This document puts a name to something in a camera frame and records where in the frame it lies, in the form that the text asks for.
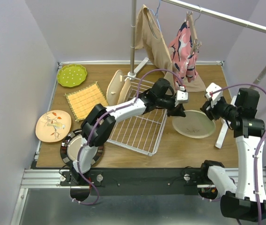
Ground cream green floral plate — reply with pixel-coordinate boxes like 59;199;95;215
172;110;216;139

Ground bird pattern beige plate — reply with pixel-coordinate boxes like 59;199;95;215
117;78;131;104

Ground yellow woven placemat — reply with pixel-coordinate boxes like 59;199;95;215
65;82;108;122

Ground green polka dot plate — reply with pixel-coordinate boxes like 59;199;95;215
57;64;88;88

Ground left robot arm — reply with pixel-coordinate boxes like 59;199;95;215
71;78;188;185

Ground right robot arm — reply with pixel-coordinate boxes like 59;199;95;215
198;83;266;224

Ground pink patterned hanging garment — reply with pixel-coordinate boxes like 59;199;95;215
168;20;198;83

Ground wooden clip hanger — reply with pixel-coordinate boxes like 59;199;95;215
186;11;202;55

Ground beige hanging shirt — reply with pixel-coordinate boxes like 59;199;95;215
135;5;206;92

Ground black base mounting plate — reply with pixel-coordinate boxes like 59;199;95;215
58;166;220;197

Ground black rimmed silver plate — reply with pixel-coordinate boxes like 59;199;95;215
59;128;104;168

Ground beige plate orange leaves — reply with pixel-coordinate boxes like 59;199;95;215
35;110;72;143

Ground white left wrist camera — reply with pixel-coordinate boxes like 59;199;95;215
175;86;189;106

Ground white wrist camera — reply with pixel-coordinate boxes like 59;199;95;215
175;86;189;106
205;82;222;107

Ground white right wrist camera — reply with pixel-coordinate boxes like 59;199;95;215
205;82;222;107

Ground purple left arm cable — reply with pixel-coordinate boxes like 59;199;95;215
71;68;186;206

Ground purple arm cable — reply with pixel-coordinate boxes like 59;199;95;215
202;83;266;225
71;68;186;206

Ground white wire dish rack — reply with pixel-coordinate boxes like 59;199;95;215
95;75;169;157

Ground white clothes rack frame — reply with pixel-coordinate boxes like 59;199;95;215
126;0;266;149

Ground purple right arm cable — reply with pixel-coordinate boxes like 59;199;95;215
202;83;266;225

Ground blue wire hanger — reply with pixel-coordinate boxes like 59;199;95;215
148;0;161;31

